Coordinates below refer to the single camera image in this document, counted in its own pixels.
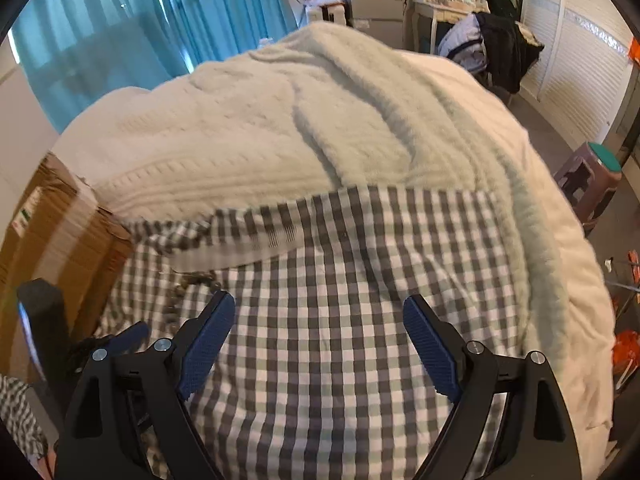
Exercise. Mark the grey mini fridge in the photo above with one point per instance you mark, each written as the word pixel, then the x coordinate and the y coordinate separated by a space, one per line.
pixel 383 20

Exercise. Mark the pale green fluffy blanket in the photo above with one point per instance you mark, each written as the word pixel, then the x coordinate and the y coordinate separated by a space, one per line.
pixel 329 108

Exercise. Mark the blue curtain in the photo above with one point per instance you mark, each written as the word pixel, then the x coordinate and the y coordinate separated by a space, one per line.
pixel 73 52

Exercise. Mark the purple stool green top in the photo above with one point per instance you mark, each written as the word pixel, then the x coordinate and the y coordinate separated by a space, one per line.
pixel 589 179

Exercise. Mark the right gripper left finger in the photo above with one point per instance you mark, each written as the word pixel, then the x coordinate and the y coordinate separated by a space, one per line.
pixel 122 392

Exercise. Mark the white dressing table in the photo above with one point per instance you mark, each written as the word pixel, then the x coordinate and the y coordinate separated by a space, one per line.
pixel 437 13

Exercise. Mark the brown cardboard box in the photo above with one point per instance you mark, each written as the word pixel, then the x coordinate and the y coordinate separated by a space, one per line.
pixel 61 233

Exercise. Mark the black clothes on chair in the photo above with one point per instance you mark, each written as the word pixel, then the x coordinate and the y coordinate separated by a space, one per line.
pixel 493 46

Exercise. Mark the grey checkered bed sheet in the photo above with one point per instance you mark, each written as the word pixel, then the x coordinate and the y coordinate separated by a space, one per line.
pixel 317 378

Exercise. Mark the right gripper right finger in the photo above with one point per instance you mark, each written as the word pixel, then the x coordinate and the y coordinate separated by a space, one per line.
pixel 535 438

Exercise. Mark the white slatted wardrobe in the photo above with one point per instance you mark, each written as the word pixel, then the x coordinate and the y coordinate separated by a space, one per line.
pixel 583 72

